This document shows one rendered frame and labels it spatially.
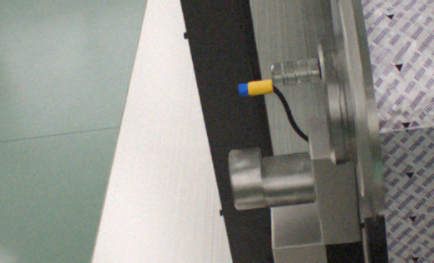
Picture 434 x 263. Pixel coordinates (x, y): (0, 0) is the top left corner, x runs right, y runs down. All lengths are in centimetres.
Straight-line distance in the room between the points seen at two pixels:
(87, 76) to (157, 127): 219
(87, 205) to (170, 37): 132
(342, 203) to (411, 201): 10
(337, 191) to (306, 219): 5
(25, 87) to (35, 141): 40
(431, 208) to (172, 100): 81
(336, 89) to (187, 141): 70
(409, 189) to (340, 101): 6
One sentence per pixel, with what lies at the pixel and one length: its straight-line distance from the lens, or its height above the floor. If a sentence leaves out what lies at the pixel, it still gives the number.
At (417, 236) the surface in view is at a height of 119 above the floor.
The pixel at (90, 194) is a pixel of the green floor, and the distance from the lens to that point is 277.
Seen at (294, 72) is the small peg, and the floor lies 127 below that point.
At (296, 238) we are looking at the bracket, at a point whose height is 114.
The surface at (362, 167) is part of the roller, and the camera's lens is 51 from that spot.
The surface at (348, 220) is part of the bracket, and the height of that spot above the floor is 115.
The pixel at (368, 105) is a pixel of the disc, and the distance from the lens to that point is 48.
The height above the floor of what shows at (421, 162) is 124.
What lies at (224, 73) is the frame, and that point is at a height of 113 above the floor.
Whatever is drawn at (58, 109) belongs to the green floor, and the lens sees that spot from 326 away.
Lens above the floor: 153
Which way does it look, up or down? 32 degrees down
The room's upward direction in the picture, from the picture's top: 11 degrees counter-clockwise
